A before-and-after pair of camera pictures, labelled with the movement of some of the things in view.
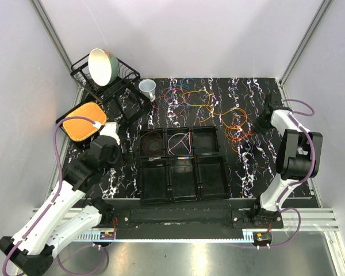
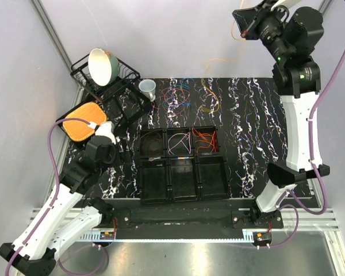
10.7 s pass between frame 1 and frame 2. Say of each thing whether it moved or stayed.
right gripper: moved
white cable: stayed
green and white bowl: stayed
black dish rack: stayed
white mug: stayed
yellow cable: moved
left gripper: stayed
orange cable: moved
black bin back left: stayed
